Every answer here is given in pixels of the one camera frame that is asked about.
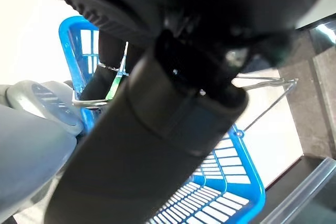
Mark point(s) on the dark shelf board with rail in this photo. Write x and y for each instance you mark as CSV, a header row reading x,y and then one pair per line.
x,y
309,187

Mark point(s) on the black base shelf board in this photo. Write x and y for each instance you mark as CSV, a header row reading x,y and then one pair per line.
x,y
302,167

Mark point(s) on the blue plastic shopping basket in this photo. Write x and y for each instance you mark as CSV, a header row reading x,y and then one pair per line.
x,y
68,51

